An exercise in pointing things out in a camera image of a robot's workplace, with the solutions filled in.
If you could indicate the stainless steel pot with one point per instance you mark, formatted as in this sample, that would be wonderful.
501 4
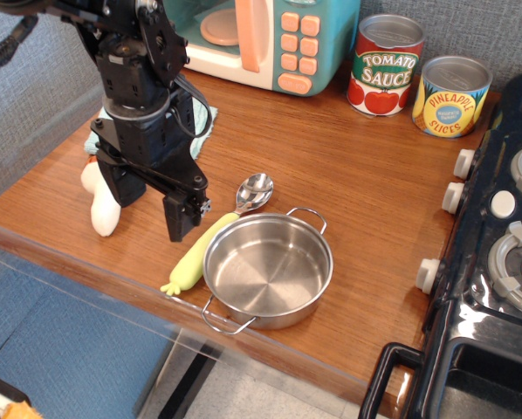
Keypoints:
267 271

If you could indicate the tomato sauce can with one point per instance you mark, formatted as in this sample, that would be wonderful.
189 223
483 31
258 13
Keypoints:
387 51

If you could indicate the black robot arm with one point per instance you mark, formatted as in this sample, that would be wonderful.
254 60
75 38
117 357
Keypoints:
133 44

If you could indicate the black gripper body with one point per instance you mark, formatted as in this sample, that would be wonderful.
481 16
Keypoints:
154 141

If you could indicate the clear acrylic table guard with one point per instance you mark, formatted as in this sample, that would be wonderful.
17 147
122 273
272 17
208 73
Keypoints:
80 353

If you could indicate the teal toy microwave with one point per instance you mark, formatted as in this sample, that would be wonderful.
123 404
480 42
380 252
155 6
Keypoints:
292 47

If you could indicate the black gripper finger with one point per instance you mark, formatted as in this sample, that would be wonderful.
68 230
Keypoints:
125 186
183 213

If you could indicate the white plush toy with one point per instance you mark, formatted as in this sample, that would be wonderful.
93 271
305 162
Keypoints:
105 211

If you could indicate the pineapple slices can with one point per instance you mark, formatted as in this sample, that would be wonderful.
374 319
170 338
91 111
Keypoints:
450 96

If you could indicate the black toy stove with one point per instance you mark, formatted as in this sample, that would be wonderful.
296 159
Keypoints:
470 363

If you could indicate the white stove knob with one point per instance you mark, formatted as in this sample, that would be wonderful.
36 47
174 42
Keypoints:
452 197
463 163
426 275

